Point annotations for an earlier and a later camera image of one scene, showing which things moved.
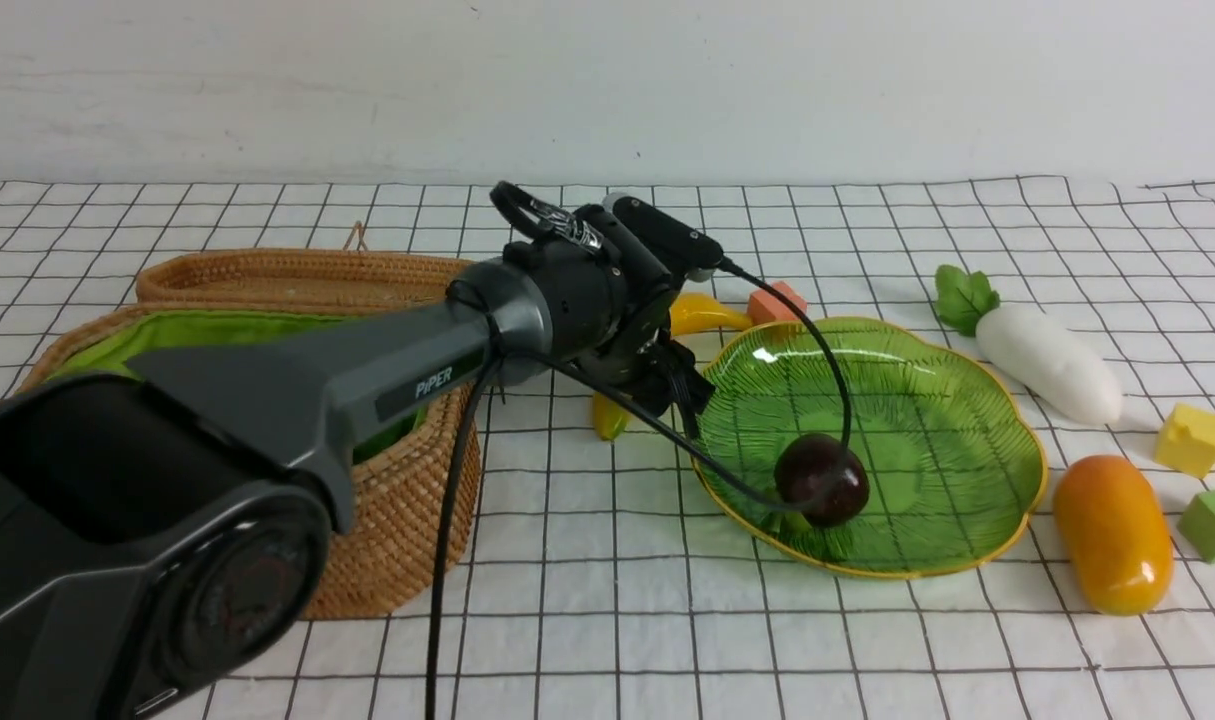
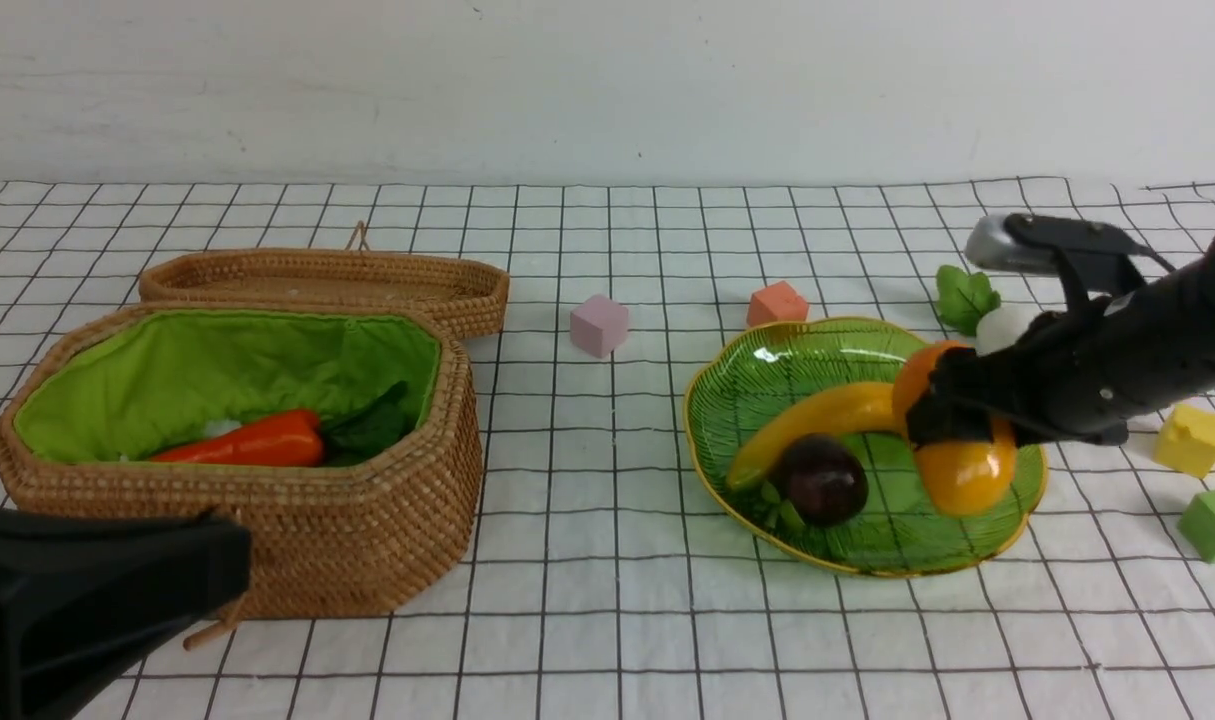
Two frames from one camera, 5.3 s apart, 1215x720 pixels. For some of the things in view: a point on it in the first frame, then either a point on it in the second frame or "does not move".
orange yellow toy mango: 1116,533 → 960,478
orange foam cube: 763,305 does not move
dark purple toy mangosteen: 822,481 does not move
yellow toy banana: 689,314 → 860,408
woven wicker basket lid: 299,278 does not move
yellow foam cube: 1189,440 does not move
